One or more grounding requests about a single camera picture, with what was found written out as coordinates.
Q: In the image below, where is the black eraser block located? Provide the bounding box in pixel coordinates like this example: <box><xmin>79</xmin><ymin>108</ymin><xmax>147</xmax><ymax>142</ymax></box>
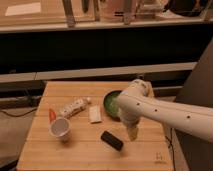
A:
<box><xmin>101</xmin><ymin>131</ymin><xmax>123</xmax><ymax>151</ymax></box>

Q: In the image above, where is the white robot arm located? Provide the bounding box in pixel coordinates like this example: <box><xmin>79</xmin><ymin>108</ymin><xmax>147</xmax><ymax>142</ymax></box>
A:
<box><xmin>116</xmin><ymin>79</ymin><xmax>213</xmax><ymax>143</ymax></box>

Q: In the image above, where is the white ceramic cup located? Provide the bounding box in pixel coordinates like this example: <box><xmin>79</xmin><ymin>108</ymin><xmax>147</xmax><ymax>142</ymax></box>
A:
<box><xmin>49</xmin><ymin>117</ymin><xmax>70</xmax><ymax>142</ymax></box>

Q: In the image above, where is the green bowl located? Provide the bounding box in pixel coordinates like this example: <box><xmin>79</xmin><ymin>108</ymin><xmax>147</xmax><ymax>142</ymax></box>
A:
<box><xmin>103</xmin><ymin>90</ymin><xmax>121</xmax><ymax>120</ymax></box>

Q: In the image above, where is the white rectangular packet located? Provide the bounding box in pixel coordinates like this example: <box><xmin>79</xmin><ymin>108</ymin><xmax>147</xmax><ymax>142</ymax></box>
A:
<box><xmin>89</xmin><ymin>106</ymin><xmax>102</xmax><ymax>123</ymax></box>

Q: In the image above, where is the orange marker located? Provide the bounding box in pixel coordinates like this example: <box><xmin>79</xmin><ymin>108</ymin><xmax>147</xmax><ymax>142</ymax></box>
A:
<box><xmin>49</xmin><ymin>108</ymin><xmax>56</xmax><ymax>123</ymax></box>

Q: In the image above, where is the white paper sheet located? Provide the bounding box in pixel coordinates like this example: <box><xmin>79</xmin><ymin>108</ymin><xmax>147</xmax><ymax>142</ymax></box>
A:
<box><xmin>5</xmin><ymin>2</ymin><xmax>41</xmax><ymax>16</ymax></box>

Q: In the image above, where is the black cable on floor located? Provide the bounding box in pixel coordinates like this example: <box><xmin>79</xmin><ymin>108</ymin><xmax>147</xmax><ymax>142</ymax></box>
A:
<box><xmin>0</xmin><ymin>107</ymin><xmax>39</xmax><ymax>118</ymax></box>

